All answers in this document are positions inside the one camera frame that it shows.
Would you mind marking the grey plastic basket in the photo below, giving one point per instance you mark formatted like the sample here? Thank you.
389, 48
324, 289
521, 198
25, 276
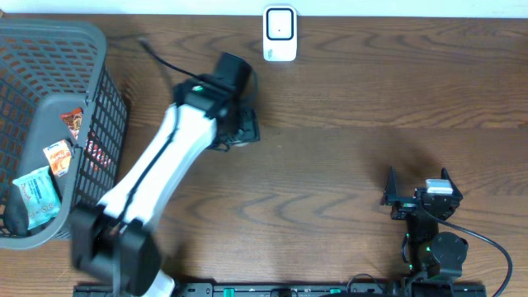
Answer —
49, 68

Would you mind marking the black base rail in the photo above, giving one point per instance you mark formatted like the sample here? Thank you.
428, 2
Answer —
356, 289

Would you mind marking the teal wet wipes pack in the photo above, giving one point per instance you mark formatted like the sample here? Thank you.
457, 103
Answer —
39, 196

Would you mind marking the orange tissue pack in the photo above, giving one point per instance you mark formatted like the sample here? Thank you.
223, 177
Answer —
59, 157

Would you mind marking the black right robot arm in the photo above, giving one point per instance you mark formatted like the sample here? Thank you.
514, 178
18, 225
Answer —
435, 258

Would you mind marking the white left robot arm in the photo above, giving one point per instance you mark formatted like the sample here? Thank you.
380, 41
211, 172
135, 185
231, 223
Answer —
113, 240

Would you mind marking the red Top chocolate bar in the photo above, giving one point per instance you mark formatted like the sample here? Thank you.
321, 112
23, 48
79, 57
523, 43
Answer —
73, 121

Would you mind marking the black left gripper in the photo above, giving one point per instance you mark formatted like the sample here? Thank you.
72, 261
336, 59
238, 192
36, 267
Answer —
248, 122

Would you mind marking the white barcode scanner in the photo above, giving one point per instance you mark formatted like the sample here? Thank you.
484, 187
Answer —
280, 37

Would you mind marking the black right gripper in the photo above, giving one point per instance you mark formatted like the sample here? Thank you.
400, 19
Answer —
391, 194

